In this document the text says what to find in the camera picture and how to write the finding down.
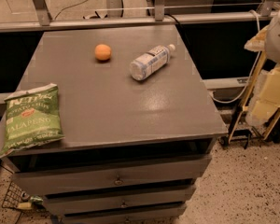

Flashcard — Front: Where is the blue plastic water bottle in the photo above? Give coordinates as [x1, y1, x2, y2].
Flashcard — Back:
[130, 44, 175, 81]

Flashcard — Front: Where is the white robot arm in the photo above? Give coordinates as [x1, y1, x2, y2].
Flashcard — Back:
[265, 10, 280, 63]

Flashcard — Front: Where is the green jalapeno chip bag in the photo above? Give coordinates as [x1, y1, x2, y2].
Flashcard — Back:
[0, 83, 63, 157]

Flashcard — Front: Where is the grey drawer cabinet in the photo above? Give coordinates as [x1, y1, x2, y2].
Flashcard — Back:
[0, 24, 229, 224]

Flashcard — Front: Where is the orange fruit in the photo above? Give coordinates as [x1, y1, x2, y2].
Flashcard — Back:
[94, 44, 112, 61]

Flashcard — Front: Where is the bottom grey drawer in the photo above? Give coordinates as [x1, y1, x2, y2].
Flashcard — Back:
[63, 203, 186, 224]

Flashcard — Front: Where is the grey drawer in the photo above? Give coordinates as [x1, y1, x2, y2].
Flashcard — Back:
[44, 185, 196, 215]
[12, 155, 211, 196]
[63, 203, 186, 224]

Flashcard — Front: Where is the top grey drawer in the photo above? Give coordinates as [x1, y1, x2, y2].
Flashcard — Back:
[12, 155, 211, 196]

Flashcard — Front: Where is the middle grey drawer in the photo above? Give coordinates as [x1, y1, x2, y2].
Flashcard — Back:
[44, 185, 196, 215]

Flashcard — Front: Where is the grey metal railing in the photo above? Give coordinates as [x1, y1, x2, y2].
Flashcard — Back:
[0, 0, 280, 32]

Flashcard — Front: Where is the white cable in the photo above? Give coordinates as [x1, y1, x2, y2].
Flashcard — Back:
[208, 9, 262, 105]

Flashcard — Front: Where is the black cable on floor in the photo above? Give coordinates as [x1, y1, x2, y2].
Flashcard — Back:
[53, 0, 106, 21]

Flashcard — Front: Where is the black wire basket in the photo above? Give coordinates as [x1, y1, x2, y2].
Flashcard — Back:
[2, 182, 30, 209]

